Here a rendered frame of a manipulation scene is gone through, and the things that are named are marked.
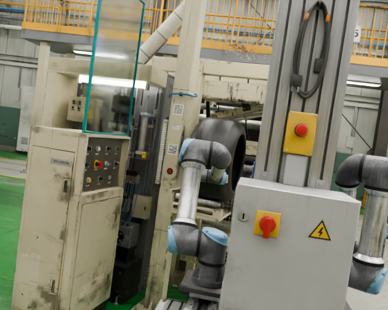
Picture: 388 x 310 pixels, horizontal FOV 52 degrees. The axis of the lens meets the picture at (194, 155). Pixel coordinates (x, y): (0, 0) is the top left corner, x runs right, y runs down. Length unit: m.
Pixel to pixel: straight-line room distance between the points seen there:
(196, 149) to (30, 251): 1.34
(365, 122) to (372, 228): 10.51
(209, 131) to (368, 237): 1.31
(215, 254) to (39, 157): 1.33
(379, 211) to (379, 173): 0.15
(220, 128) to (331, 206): 1.58
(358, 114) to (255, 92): 9.24
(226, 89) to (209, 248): 1.61
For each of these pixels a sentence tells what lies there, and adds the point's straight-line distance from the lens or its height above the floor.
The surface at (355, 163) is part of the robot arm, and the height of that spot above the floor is 1.32.
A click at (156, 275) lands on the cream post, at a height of 0.29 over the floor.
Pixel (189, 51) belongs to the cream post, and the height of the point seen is 1.92.
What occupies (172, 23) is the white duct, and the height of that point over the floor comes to 2.20.
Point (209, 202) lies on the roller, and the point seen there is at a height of 0.91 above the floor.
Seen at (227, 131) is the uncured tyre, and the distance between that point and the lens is 2.60.
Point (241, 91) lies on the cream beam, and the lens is 3.01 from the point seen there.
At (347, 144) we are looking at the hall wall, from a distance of 11.95.
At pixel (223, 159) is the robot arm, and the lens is 1.84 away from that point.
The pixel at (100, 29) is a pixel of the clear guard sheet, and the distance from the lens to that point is 2.49.
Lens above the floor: 1.35
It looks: 3 degrees down
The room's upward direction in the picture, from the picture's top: 8 degrees clockwise
